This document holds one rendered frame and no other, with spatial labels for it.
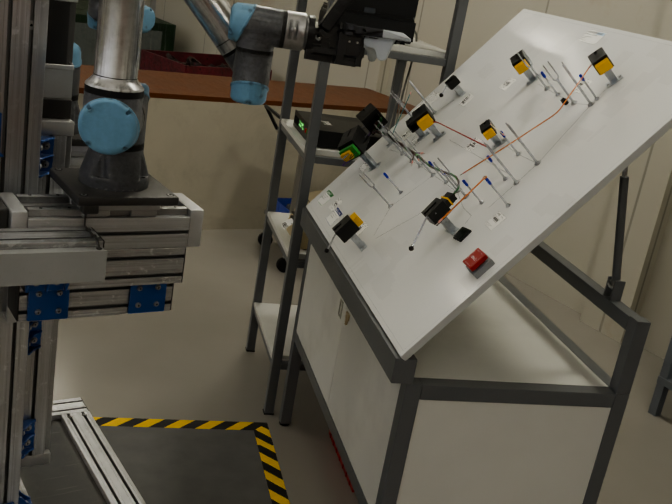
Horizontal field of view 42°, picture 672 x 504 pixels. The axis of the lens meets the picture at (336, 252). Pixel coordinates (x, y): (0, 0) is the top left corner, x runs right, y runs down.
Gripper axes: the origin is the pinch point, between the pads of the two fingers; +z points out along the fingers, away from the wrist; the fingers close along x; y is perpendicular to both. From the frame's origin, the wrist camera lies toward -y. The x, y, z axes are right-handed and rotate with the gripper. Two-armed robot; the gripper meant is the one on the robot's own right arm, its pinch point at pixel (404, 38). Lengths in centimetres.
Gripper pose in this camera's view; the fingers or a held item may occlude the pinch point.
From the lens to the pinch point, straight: 184.1
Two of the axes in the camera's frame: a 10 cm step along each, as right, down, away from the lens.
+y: -1.5, 9.7, 1.8
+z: 9.8, 1.2, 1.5
